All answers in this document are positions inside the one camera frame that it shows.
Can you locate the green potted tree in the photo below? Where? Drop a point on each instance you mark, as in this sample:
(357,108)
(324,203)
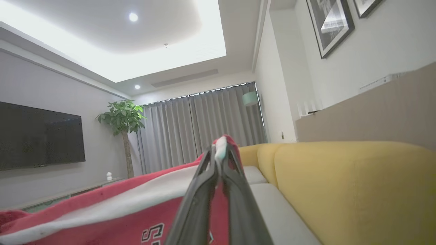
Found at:
(122,117)

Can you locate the low television cabinet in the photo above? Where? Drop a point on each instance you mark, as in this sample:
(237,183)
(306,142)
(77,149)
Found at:
(68,196)

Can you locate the narrow yellow sofa backrest cushion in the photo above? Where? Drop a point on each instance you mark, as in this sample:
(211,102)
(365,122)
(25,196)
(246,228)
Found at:
(267,163)

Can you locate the grey pleated curtain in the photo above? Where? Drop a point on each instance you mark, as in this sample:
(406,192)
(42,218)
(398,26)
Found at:
(204,126)

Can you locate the red shorts with white hem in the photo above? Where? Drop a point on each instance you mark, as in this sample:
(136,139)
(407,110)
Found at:
(129,211)

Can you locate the large yellow sofa backrest cushion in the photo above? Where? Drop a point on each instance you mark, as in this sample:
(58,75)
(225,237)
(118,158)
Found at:
(357,194)

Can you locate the small white figurine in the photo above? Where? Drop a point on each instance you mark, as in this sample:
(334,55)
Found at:
(109,176)

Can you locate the yellow sofa armrest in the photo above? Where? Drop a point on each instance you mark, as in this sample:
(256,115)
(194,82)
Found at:
(248,154)

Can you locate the black wall television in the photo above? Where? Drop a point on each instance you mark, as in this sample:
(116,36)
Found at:
(37,136)

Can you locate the small black picture frame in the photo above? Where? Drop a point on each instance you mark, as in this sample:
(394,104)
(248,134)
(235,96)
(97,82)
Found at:
(366,6)

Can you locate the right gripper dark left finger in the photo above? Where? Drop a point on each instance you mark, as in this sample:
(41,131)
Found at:
(197,211)

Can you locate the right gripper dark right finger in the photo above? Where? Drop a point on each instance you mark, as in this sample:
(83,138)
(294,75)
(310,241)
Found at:
(243,214)

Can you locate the teal lamp shade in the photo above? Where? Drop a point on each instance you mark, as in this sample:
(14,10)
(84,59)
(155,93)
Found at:
(250,98)

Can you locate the large black picture frame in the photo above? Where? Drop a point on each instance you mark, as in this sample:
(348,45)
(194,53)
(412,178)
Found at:
(332,25)

